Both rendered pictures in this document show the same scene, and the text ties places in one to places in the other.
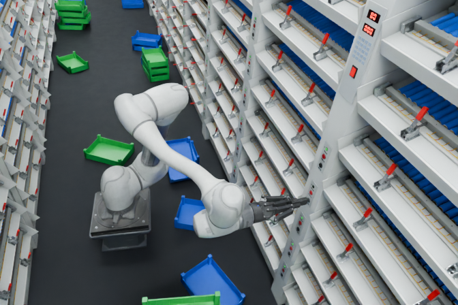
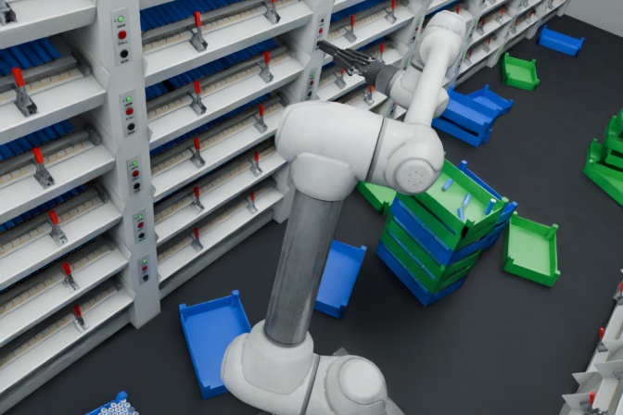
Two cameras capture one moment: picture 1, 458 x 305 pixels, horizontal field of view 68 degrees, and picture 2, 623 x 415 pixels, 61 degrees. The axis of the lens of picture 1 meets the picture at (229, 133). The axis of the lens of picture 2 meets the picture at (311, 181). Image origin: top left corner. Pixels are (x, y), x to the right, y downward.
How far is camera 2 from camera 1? 1.99 m
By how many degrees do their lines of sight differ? 86
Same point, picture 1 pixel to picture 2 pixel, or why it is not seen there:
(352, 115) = not seen: outside the picture
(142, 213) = not seen: hidden behind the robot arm
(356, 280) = (362, 32)
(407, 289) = not seen: outside the picture
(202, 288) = (331, 289)
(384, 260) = not seen: outside the picture
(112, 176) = (372, 370)
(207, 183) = (449, 42)
